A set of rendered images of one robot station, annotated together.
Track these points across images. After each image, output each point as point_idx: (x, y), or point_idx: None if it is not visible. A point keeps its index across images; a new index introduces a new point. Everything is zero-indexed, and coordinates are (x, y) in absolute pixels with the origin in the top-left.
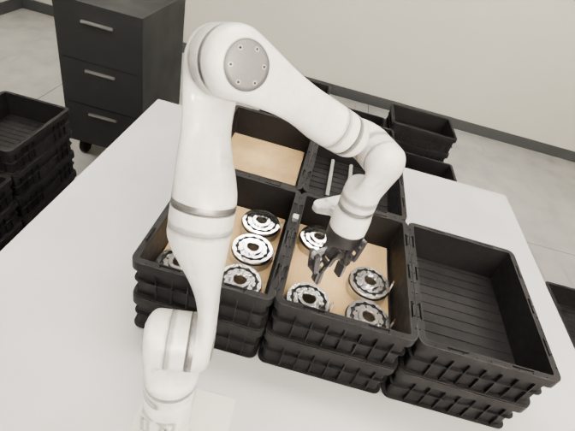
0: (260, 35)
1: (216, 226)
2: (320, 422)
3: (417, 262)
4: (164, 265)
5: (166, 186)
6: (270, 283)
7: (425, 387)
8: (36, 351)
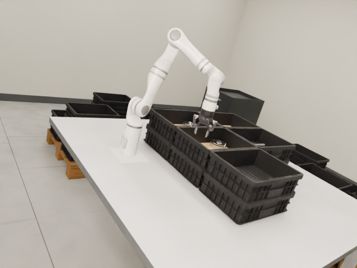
0: (180, 30)
1: (156, 70)
2: (168, 178)
3: (258, 169)
4: (156, 111)
5: None
6: None
7: (212, 186)
8: (116, 131)
